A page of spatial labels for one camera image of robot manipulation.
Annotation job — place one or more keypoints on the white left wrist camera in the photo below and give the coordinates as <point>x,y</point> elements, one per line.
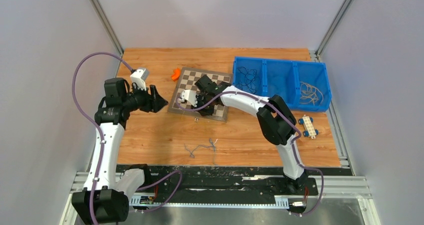
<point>138,78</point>

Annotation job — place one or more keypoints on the white toy car blue wheels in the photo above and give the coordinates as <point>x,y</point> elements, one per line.
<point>309,129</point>

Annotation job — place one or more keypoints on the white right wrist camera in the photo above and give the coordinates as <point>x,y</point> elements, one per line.
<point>188,96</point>

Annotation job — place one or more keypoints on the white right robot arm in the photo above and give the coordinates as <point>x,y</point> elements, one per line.
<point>276,121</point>

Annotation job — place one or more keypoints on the right aluminium frame post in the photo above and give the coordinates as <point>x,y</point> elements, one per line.
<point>333,26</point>

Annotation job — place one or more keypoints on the wooden chessboard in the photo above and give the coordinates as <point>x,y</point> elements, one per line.
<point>187,80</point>

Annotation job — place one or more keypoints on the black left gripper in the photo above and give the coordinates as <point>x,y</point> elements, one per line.
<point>154,102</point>

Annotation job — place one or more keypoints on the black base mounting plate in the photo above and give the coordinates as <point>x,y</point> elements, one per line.
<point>227,185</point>

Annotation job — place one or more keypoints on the blue plastic divided bin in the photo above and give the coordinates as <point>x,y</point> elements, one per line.
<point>303,85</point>

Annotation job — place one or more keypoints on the orange plastic piece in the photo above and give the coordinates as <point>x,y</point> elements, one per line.
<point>176,74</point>

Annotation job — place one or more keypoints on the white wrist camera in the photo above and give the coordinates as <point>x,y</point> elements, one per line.
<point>138,78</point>
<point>188,96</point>

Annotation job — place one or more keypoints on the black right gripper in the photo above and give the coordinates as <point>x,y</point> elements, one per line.
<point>204,113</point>

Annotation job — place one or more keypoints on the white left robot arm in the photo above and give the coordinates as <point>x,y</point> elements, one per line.
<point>104,199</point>

